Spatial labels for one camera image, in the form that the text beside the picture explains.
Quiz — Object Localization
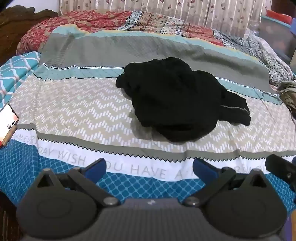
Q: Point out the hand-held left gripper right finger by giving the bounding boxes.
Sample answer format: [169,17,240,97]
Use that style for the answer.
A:
[184,158,270,207]

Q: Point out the red floral quilt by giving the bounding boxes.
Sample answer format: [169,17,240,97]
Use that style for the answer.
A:
[16,10,223,56]

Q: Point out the leaf print curtain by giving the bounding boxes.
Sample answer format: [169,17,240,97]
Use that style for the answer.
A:
[58,0,269,37]

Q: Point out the dark wooden headboard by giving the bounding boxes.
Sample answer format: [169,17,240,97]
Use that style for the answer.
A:
[0,6,59,66]

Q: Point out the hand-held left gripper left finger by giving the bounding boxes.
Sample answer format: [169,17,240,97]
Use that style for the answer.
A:
[37,159,121,208]

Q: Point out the olive cloth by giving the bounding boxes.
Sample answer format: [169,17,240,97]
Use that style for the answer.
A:
[277,81,296,124]

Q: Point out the black pants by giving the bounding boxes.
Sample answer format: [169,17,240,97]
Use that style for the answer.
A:
[116,57,252,143]

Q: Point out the teal lattice cloth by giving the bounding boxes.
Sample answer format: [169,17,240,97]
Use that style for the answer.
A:
[0,51,41,108]

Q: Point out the smartphone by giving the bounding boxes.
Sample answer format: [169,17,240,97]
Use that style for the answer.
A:
[0,103,19,148]

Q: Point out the patterned grey teal bedsheet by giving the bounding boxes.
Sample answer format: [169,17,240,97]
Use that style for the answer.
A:
[0,24,296,207]

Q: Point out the grey floral blanket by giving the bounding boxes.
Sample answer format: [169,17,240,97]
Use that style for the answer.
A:
[213,29,294,87]

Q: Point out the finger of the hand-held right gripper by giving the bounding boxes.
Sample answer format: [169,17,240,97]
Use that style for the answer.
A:
[265,154,296,192]

